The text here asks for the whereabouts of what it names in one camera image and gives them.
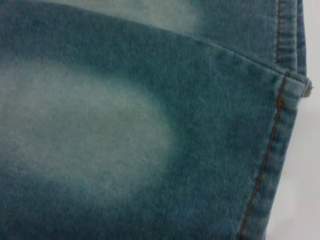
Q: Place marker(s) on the blue denim shorts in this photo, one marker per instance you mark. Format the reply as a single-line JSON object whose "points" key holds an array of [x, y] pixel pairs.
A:
{"points": [[150, 125]]}

